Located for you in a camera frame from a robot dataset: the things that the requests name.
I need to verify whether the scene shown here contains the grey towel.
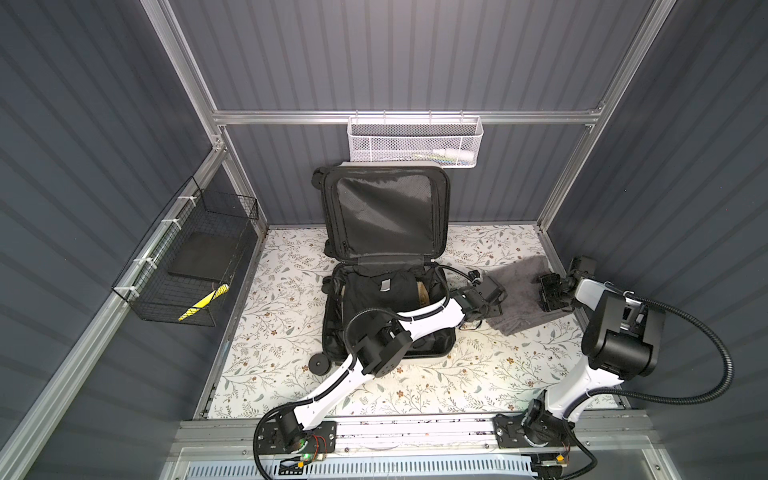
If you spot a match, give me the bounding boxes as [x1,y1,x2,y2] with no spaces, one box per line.
[484,255,569,336]

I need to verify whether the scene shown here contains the tan shorts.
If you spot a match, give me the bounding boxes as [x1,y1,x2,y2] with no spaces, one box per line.
[417,281,431,308]

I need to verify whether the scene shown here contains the black t-shirt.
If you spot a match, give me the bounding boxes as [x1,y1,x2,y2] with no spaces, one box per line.
[342,271,420,322]

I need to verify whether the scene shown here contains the black carry-on suitcase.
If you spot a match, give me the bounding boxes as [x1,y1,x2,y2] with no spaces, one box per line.
[312,165,456,363]

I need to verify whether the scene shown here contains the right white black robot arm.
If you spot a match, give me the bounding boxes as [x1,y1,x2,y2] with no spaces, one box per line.
[519,273,735,447]

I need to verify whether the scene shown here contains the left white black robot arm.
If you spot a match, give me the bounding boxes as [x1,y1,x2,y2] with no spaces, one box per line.
[252,275,508,479]

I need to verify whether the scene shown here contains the white tube in basket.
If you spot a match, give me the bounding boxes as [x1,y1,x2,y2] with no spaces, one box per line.
[427,148,477,168]

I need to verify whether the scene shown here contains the white perforated vent panel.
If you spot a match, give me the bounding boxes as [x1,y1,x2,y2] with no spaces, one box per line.
[182,455,535,480]

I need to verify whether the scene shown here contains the yellow black striped item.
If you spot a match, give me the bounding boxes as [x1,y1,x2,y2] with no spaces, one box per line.
[178,284,230,322]

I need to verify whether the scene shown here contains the black flat pad in basket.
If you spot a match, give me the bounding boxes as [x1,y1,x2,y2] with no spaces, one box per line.
[168,232,239,281]

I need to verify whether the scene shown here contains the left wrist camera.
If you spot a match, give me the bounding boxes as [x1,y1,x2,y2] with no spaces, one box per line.
[467,270,483,285]

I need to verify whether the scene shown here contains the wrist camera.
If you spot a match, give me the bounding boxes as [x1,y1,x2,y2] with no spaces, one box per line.
[569,256,597,277]
[467,270,483,285]

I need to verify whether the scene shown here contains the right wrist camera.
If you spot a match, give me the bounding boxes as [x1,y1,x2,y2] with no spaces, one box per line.
[569,256,597,277]

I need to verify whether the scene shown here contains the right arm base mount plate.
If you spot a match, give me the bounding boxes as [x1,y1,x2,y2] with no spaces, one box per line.
[492,414,572,449]

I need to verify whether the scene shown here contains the white wire mesh basket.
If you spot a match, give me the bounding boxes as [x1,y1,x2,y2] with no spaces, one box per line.
[346,114,484,168]

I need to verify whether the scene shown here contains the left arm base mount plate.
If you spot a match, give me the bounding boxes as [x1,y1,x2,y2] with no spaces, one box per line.
[253,420,338,455]

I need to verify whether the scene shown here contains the black wire mesh basket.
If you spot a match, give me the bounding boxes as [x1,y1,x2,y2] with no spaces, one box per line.
[112,178,259,327]

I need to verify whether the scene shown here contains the aluminium front rail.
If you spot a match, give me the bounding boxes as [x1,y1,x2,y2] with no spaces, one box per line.
[169,410,660,459]

